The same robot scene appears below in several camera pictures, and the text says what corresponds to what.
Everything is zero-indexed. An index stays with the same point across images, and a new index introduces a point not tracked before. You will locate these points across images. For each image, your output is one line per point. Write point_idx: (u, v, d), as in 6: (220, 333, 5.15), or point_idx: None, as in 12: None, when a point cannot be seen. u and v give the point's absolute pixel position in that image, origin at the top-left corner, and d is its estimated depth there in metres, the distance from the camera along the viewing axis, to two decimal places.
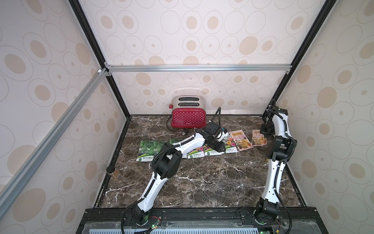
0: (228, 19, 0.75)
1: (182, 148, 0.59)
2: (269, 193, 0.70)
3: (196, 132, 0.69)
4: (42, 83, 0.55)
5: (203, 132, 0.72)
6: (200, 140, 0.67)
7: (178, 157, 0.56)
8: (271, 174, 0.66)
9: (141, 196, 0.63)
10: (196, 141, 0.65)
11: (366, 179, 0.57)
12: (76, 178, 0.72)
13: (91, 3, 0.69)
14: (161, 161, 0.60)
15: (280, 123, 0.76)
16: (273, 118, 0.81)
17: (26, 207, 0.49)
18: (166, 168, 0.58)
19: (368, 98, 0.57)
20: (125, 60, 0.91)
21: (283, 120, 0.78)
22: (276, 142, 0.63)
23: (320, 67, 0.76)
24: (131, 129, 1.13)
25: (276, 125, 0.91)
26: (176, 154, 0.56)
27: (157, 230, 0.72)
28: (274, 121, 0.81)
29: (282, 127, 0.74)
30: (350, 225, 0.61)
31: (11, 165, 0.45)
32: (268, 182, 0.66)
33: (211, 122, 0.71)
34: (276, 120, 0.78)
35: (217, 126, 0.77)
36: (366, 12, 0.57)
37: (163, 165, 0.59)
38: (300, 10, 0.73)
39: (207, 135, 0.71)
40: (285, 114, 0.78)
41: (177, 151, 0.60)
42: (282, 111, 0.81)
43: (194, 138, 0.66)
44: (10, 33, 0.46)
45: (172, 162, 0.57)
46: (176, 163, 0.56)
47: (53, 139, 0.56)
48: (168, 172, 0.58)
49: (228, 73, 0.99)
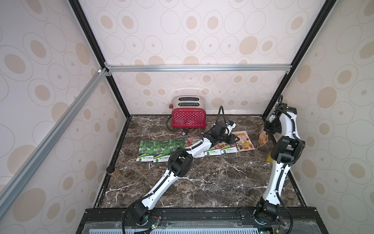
0: (228, 20, 0.75)
1: (193, 152, 0.69)
2: (270, 195, 0.69)
3: (204, 137, 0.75)
4: (41, 83, 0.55)
5: (209, 136, 0.82)
6: (207, 144, 0.77)
7: (189, 160, 0.66)
8: (276, 176, 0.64)
9: (150, 191, 0.68)
10: (204, 145, 0.75)
11: (366, 179, 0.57)
12: (76, 178, 0.72)
13: (90, 3, 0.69)
14: (175, 162, 0.71)
15: (287, 122, 0.83)
16: (280, 117, 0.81)
17: (26, 208, 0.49)
18: (178, 170, 0.69)
19: (368, 98, 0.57)
20: (125, 60, 0.91)
21: (291, 119, 0.73)
22: (283, 143, 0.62)
23: (320, 67, 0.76)
24: (131, 129, 1.13)
25: (283, 124, 0.86)
26: (187, 158, 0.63)
27: (157, 230, 0.72)
28: (281, 120, 0.87)
29: (289, 126, 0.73)
30: (350, 225, 0.61)
31: (11, 165, 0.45)
32: (271, 183, 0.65)
33: (215, 124, 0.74)
34: (284, 118, 0.84)
35: (221, 128, 0.83)
36: (366, 12, 0.56)
37: (176, 166, 0.70)
38: (300, 10, 0.73)
39: (214, 138, 0.81)
40: (293, 112, 0.73)
41: (189, 155, 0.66)
42: (289, 110, 0.76)
43: (202, 143, 0.76)
44: (9, 33, 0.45)
45: (185, 163, 0.67)
46: (188, 165, 0.67)
47: (53, 139, 0.56)
48: (181, 172, 0.68)
49: (228, 73, 0.99)
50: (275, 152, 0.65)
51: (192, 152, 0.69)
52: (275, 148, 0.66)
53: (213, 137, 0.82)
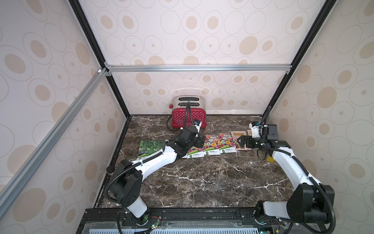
0: (228, 19, 0.75)
1: (145, 168, 0.47)
2: (271, 213, 0.63)
3: (165, 146, 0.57)
4: (41, 83, 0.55)
5: (175, 143, 0.62)
6: (171, 155, 0.56)
7: (136, 180, 0.43)
8: (285, 216, 0.54)
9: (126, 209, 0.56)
10: (165, 157, 0.54)
11: (366, 179, 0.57)
12: (76, 178, 0.72)
13: (90, 3, 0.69)
14: (116, 185, 0.46)
15: (290, 164, 0.52)
16: (275, 158, 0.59)
17: (26, 207, 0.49)
18: (120, 197, 0.44)
19: (368, 98, 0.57)
20: (125, 60, 0.91)
21: (292, 157, 0.54)
22: (305, 194, 0.41)
23: (320, 67, 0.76)
24: (131, 129, 1.13)
25: (285, 165, 0.56)
26: (133, 176, 0.43)
27: (157, 230, 0.72)
28: (279, 160, 0.59)
29: (297, 167, 0.50)
30: (350, 225, 0.61)
31: (12, 165, 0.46)
32: (276, 212, 0.59)
33: (184, 128, 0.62)
34: (281, 156, 0.57)
35: (191, 133, 0.62)
36: (367, 12, 0.56)
37: (117, 190, 0.45)
38: (301, 10, 0.73)
39: (181, 147, 0.61)
40: (286, 147, 0.59)
41: (136, 173, 0.44)
42: (282, 144, 0.61)
43: (162, 153, 0.55)
44: (9, 33, 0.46)
45: (128, 187, 0.43)
46: (133, 188, 0.43)
47: (53, 139, 0.56)
48: (124, 200, 0.43)
49: (229, 73, 0.99)
50: (297, 211, 0.44)
51: (142, 169, 0.46)
52: (295, 204, 0.45)
53: (180, 145, 0.63)
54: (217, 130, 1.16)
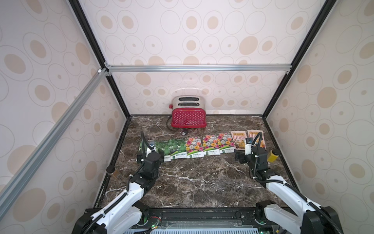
0: (228, 19, 0.75)
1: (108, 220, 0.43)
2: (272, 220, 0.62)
3: (128, 185, 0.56)
4: (41, 83, 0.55)
5: (140, 178, 0.60)
6: (137, 192, 0.54)
7: None
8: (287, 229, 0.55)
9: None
10: (130, 197, 0.52)
11: (366, 179, 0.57)
12: (76, 178, 0.72)
13: (90, 3, 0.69)
14: None
15: (287, 191, 0.53)
16: (270, 189, 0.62)
17: (26, 208, 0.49)
18: None
19: (369, 98, 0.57)
20: (125, 60, 0.91)
21: (286, 185, 0.55)
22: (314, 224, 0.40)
23: (320, 67, 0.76)
24: (131, 129, 1.13)
25: (282, 195, 0.55)
26: (95, 233, 0.39)
27: (158, 230, 0.72)
28: (276, 191, 0.58)
29: (294, 194, 0.51)
30: (350, 225, 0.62)
31: (12, 165, 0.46)
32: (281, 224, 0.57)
33: (144, 160, 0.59)
34: (275, 186, 0.58)
35: (152, 164, 0.60)
36: (366, 12, 0.56)
37: None
38: (300, 10, 0.73)
39: (146, 180, 0.60)
40: (275, 175, 0.61)
41: (100, 228, 0.40)
42: (272, 173, 0.63)
43: (127, 194, 0.52)
44: (9, 33, 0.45)
45: None
46: None
47: (53, 139, 0.56)
48: None
49: (229, 73, 0.99)
50: None
51: (105, 221, 0.43)
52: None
53: (145, 177, 0.61)
54: (217, 130, 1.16)
